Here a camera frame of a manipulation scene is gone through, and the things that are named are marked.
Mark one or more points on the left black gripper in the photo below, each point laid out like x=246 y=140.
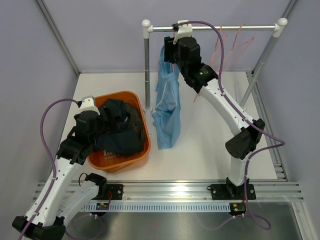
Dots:
x=100 y=119

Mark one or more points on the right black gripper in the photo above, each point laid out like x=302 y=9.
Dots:
x=169 y=48

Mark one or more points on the dark navy shorts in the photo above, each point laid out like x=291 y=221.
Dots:
x=113 y=112

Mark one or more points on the olive green shorts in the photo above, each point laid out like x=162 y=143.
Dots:
x=135 y=129

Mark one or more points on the pink hanger of green shorts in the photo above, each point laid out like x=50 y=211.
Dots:
x=232 y=55

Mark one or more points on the light blue shorts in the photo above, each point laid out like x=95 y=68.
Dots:
x=166 y=117

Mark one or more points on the pink hanger of blue shorts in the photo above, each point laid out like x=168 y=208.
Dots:
x=172 y=65

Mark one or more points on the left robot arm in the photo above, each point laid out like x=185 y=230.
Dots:
x=49 y=216

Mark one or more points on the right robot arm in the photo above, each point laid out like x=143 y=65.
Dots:
x=245 y=129

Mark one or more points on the orange plastic laundry basket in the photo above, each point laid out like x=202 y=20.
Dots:
x=112 y=162

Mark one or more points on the white metal clothes rack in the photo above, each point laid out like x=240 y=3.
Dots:
x=148 y=28

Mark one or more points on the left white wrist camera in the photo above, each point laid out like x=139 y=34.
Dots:
x=87 y=103

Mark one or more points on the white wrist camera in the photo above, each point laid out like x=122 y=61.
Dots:
x=87 y=103
x=183 y=29

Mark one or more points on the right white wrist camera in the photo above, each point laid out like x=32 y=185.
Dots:
x=183 y=29

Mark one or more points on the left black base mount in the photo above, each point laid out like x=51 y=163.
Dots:
x=114 y=191

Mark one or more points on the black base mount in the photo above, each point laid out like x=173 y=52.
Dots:
x=226 y=191
x=114 y=191

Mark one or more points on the slotted grey cable duct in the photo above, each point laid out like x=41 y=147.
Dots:
x=163 y=207

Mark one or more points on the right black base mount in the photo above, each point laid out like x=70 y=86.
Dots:
x=226 y=191

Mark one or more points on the aluminium rail frame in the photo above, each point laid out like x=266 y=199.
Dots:
x=170 y=178

